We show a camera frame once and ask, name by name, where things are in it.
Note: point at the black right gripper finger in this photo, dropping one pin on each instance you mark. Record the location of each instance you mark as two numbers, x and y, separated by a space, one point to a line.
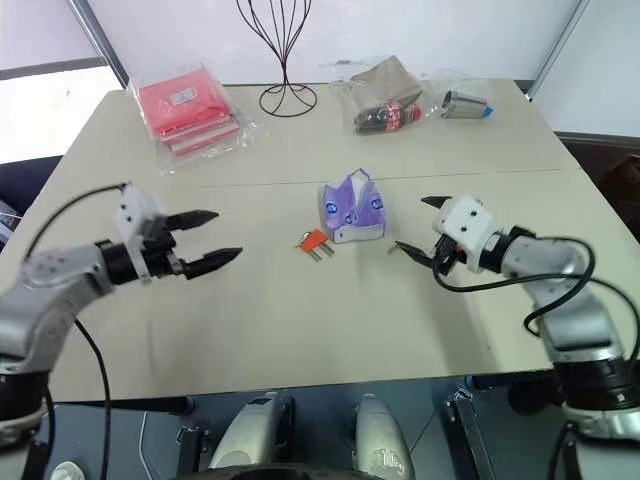
417 254
439 201

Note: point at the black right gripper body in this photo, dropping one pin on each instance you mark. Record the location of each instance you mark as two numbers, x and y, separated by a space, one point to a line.
449 256

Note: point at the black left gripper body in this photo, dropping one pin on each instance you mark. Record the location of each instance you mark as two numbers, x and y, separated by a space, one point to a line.
159 247

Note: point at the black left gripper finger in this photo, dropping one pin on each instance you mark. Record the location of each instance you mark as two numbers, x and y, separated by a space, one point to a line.
215 259
195 217

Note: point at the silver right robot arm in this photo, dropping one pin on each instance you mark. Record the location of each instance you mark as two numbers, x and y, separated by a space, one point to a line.
550 260

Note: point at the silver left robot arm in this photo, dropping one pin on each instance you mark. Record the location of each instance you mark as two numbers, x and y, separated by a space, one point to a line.
50 270

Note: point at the purple tissue pack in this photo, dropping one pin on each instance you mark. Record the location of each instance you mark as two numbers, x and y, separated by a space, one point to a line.
352 210

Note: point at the cola bottle with red label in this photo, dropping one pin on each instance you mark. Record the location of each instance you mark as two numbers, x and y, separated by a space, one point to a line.
387 117

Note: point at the metal cylinder with blue cap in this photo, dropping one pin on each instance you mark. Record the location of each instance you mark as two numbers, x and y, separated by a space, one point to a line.
465 106

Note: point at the small orange plug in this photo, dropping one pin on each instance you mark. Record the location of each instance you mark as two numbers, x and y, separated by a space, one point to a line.
312 240

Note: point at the red packets in clear bag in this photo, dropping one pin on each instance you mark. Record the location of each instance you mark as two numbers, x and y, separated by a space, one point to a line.
185 105

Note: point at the clear crumpled plastic bag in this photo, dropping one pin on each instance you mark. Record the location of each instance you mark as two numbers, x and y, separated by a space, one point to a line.
472 87

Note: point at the brown folded pouch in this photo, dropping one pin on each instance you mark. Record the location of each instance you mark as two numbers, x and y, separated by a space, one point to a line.
385 80

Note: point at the dark blue chair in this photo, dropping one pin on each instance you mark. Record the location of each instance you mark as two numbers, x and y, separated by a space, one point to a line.
25 180

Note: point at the dark brown furniture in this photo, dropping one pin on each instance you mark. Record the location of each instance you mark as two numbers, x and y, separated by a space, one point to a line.
607 170

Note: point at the silver rounded robot leg shell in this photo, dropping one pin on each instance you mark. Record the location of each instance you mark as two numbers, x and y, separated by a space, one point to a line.
380 440
250 435

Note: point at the white round object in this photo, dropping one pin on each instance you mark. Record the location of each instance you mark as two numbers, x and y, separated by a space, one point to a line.
67 471

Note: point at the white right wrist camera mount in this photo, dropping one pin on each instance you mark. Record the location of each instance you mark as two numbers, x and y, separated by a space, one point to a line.
467 220

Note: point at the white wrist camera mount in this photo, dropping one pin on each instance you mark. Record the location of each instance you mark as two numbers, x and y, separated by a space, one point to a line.
132 207
467 220

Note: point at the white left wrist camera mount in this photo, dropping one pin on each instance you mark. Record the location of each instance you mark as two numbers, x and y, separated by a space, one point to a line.
132 207

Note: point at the black table frame bracket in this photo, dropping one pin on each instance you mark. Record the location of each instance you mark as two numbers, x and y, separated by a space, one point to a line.
467 430
192 442

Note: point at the grey window frame bar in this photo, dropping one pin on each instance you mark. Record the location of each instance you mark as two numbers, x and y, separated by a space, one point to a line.
555 45
102 45

